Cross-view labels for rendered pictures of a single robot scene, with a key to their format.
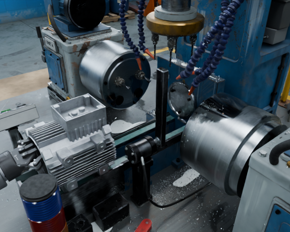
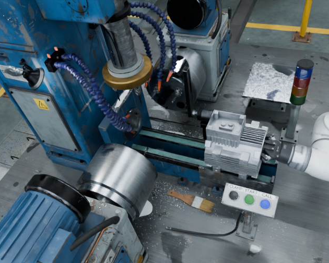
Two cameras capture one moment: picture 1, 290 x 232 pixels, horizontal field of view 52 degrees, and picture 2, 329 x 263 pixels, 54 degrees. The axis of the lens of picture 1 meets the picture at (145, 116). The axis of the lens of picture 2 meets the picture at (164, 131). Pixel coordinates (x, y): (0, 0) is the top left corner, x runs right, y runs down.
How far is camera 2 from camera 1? 1.52 m
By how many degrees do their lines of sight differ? 78
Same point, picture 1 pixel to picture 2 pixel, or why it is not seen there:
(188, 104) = (137, 117)
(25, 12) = not seen: outside the picture
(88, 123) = (229, 118)
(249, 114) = (179, 52)
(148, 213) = not seen: hidden behind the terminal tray
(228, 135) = (195, 61)
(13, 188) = (263, 227)
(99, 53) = (126, 171)
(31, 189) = (308, 63)
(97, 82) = (153, 172)
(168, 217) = not seen: hidden behind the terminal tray
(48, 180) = (300, 62)
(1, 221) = (289, 206)
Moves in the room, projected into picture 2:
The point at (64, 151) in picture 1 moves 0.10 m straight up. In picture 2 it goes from (254, 124) to (256, 106)
